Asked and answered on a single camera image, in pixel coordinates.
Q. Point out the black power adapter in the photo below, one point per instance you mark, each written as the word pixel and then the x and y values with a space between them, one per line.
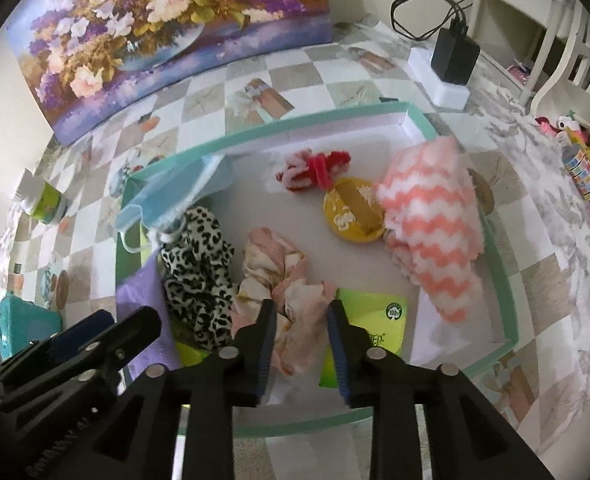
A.
pixel 455 57

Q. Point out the teal knitted box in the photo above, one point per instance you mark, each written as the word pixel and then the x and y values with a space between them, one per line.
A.
pixel 25 325

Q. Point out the green tissue pack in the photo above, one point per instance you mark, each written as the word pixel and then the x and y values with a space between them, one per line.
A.
pixel 375 320

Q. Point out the green cloth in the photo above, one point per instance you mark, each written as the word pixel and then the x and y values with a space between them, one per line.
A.
pixel 192 355

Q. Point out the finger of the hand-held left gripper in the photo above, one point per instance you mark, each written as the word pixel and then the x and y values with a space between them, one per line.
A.
pixel 82 330
pixel 125 340

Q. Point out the round yellow snack container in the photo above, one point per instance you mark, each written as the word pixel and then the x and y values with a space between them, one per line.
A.
pixel 352 210

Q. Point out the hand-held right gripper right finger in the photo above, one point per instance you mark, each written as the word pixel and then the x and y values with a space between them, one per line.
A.
pixel 337 357

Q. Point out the white chair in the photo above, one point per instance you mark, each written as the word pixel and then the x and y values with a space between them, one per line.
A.
pixel 575 60

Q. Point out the leopard print scrunchie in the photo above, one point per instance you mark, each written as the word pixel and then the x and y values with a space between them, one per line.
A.
pixel 197 270

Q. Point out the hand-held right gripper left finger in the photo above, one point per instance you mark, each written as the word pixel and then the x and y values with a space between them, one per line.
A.
pixel 267 357

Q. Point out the blue face mask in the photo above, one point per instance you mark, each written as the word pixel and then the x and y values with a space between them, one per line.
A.
pixel 175 195

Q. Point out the white desk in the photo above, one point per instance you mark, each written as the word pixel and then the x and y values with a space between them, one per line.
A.
pixel 515 5

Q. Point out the white bottle with green label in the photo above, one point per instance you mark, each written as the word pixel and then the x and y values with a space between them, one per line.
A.
pixel 47 205

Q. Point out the purple packet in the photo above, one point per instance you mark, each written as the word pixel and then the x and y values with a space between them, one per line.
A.
pixel 142 290

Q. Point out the colourful striped jar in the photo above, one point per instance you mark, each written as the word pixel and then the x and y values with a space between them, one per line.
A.
pixel 582 170

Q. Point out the flower painting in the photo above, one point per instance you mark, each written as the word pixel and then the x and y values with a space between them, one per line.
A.
pixel 150 20

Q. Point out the teal-rimmed white box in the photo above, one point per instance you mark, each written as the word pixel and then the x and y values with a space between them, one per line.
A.
pixel 300 210

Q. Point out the red scrunchie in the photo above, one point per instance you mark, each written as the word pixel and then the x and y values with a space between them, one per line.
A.
pixel 315 170

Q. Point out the pink floral scrunchie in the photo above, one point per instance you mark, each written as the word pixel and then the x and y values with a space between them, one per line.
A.
pixel 275 270

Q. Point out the pink chevron towel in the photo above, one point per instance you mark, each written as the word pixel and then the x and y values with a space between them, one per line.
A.
pixel 435 225

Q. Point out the white power strip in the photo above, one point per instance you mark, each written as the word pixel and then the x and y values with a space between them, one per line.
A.
pixel 447 95

